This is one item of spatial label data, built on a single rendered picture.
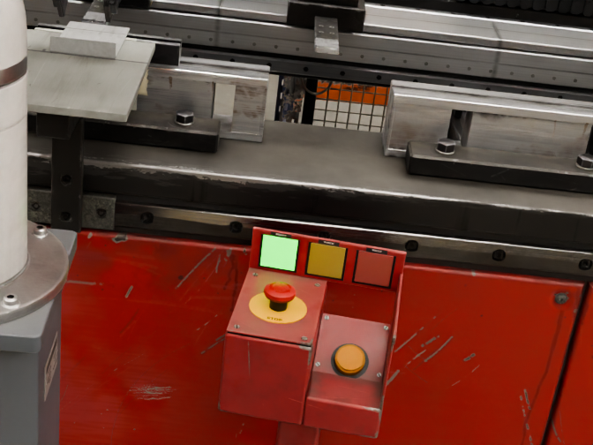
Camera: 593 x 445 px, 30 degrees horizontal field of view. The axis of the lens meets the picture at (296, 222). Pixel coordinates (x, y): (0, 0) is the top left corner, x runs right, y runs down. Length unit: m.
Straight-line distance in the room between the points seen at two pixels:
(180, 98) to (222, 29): 0.26
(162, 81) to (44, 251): 0.61
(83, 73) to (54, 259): 0.48
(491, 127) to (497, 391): 0.39
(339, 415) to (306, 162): 0.37
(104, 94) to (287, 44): 0.51
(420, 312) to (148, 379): 0.41
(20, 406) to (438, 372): 0.81
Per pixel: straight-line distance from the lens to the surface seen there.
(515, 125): 1.60
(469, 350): 1.62
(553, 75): 1.86
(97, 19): 1.62
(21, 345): 0.91
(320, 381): 1.38
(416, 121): 1.57
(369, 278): 1.43
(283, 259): 1.43
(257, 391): 1.36
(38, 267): 0.97
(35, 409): 0.99
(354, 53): 1.81
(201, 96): 1.56
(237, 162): 1.51
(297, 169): 1.51
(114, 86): 1.39
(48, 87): 1.38
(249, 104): 1.56
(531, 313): 1.60
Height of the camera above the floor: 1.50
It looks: 27 degrees down
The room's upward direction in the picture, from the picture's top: 7 degrees clockwise
